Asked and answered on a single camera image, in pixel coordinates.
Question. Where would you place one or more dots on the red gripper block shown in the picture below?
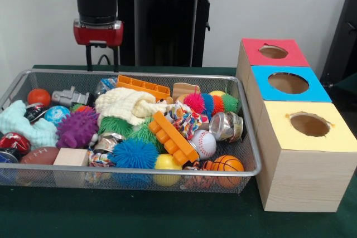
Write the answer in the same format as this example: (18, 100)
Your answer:
(98, 33)

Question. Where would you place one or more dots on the long orange toy brick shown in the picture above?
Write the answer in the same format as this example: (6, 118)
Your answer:
(142, 86)

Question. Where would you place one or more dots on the orange toy brick round studs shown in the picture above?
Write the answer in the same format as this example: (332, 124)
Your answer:
(173, 137)

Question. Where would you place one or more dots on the clear shallow mesh bin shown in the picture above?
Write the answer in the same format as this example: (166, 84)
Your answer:
(72, 182)

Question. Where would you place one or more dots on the wooden box three holes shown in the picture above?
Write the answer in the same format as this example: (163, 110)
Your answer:
(301, 171)

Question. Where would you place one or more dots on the cream knitted cloth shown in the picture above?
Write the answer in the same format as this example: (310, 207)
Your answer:
(125, 104)

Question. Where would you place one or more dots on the purple spiky ball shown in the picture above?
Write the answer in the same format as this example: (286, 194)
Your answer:
(77, 128)

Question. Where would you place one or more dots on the red orange ball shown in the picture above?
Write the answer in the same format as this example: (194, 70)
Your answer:
(38, 97)

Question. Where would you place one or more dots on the blue spiky ball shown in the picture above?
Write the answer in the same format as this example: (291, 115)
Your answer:
(133, 153)

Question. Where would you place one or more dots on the yellow ball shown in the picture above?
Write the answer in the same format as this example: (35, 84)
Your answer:
(167, 165)

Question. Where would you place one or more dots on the white baseball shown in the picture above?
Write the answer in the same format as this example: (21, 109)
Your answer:
(203, 144)

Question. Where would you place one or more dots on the crushed silver can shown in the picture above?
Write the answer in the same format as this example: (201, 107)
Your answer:
(226, 126)

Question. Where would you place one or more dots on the small orange basketball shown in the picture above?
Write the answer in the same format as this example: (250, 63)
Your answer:
(226, 164)

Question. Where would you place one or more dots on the dark green table cloth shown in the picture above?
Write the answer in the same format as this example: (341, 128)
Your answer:
(167, 215)

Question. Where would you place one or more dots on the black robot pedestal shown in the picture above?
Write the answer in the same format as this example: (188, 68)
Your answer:
(162, 37)

